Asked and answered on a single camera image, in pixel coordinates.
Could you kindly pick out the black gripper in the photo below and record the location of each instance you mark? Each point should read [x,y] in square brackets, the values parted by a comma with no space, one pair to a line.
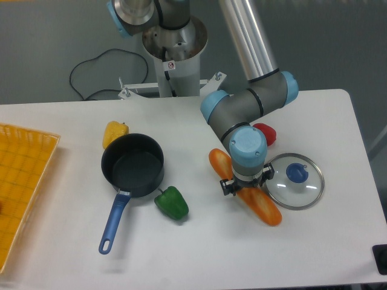
[233,186]

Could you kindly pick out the long orange baguette bread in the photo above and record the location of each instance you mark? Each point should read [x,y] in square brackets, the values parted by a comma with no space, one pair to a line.
[253,197]

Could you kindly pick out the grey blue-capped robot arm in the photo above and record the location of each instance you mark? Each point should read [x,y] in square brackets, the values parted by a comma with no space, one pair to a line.
[229,116]

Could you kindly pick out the glass lid with blue knob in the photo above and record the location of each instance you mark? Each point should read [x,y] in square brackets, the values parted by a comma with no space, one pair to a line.
[297,184]

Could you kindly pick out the red bell pepper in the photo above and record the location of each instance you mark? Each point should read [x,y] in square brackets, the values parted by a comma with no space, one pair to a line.
[269,133]

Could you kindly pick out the green bell pepper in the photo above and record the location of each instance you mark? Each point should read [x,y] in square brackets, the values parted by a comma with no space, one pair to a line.
[171,203]

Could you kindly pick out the yellow bell pepper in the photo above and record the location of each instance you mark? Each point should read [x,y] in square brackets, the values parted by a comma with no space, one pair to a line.
[114,130]

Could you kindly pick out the black object at table edge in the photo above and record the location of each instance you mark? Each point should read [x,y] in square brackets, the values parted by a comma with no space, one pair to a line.
[380,253]

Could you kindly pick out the yellow plastic basket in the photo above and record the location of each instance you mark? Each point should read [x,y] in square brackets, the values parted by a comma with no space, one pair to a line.
[25,156]

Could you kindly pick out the black saucepan with blue handle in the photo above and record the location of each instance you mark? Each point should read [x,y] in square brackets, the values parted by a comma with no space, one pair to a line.
[134,165]

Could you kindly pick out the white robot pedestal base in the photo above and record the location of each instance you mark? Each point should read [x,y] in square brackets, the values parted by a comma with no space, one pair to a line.
[177,58]

